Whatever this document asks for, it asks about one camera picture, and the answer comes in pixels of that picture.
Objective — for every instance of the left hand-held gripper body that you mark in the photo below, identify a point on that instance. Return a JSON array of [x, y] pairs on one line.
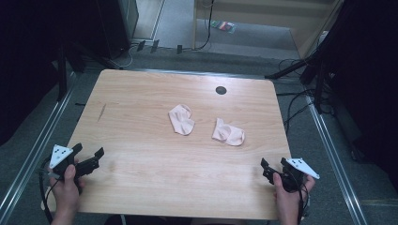
[[60, 155]]

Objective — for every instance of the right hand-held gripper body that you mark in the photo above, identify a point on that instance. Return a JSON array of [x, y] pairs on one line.
[[298, 170]]

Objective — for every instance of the person's right hand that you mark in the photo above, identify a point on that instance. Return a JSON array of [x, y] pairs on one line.
[[287, 201]]

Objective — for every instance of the person's left hand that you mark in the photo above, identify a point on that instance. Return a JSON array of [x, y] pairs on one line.
[[66, 193]]

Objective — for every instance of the pink sock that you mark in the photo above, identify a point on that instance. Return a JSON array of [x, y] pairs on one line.
[[181, 119], [227, 132]]

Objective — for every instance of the black metal stand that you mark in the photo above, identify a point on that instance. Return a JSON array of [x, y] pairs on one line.
[[62, 73], [316, 75]]

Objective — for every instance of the black round table grommet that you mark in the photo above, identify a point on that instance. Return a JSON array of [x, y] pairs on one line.
[[221, 90]]

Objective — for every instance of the black plug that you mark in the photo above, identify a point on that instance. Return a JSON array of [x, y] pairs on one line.
[[179, 49], [140, 45], [155, 46]]

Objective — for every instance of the black cabinet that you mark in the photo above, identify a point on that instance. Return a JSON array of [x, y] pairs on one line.
[[115, 26]]

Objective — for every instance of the colourful striped packet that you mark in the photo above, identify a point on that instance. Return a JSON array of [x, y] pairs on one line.
[[223, 26]]

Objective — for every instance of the aluminium floor rail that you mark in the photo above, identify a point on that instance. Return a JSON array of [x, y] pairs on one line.
[[336, 156], [34, 153]]

